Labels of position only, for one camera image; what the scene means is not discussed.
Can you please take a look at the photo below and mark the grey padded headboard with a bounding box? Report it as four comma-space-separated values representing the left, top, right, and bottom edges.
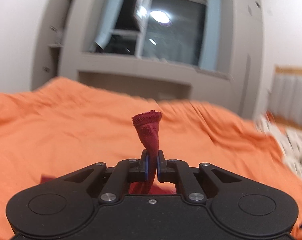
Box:
267, 66, 302, 130

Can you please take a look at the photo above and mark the light blue curtain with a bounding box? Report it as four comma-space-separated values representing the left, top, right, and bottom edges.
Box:
94, 0, 124, 49
198, 0, 222, 71

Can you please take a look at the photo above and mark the cream patterned clothes pile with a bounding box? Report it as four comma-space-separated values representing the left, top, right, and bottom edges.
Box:
255, 114, 302, 179

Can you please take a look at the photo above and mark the orange bed cover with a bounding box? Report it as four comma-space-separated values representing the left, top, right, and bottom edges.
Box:
0, 78, 302, 239

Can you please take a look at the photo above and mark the left light blue curtain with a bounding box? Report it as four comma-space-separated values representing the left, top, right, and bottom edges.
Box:
94, 0, 124, 49

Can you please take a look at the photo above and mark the dark red small garment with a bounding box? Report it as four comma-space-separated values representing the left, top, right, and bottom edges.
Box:
129, 110, 175, 195

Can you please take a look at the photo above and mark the grey wall cabinet unit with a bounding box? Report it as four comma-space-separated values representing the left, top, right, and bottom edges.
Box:
30, 0, 263, 119

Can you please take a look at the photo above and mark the window with dark glass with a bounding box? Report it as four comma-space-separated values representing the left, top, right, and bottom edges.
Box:
89, 0, 207, 67

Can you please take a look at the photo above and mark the right light blue curtain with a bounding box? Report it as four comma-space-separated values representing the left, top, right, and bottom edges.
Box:
198, 0, 222, 71

